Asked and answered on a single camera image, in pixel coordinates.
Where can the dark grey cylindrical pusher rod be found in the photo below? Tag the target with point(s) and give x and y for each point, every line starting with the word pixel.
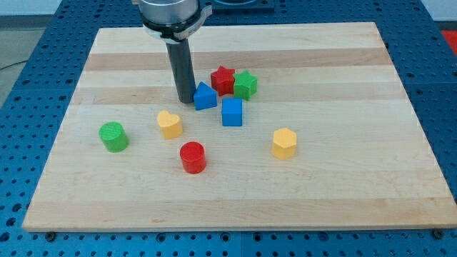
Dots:
pixel 182 68

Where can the blue cube block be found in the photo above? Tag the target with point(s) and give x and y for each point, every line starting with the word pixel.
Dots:
pixel 232 112

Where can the red star block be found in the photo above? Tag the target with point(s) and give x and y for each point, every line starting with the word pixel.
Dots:
pixel 222 80

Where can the blue triangular prism block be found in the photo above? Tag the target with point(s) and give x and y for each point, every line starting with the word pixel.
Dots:
pixel 205 97

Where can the green star block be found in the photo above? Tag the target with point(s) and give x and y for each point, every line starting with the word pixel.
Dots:
pixel 245 85

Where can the yellow heart block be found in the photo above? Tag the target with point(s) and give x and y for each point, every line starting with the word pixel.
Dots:
pixel 170 124

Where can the red cylinder block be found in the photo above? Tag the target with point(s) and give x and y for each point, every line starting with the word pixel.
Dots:
pixel 193 157

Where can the green cylinder block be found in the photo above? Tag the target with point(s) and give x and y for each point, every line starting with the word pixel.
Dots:
pixel 113 137

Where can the light wooden board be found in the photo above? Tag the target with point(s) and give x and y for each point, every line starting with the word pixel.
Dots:
pixel 362 159

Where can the yellow hexagon block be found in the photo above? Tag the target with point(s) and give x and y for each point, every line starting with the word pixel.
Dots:
pixel 284 143

